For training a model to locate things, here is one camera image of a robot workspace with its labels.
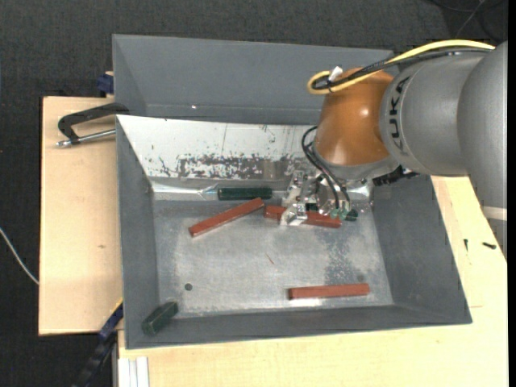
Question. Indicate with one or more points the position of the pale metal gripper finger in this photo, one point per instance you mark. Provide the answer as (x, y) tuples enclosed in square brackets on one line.
[(292, 218), (301, 208)]

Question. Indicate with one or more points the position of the red-brown flat block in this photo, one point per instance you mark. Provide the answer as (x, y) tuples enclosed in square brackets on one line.
[(322, 219), (225, 217), (328, 291)]

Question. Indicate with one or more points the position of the dark green flat block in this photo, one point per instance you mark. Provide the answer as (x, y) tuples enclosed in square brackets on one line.
[(244, 193), (159, 317)]

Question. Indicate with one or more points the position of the grey metal bin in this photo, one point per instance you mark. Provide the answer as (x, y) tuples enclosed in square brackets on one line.
[(250, 256)]

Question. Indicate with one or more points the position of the pale wood flat board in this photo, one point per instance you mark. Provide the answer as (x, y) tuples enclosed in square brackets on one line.
[(78, 224)]

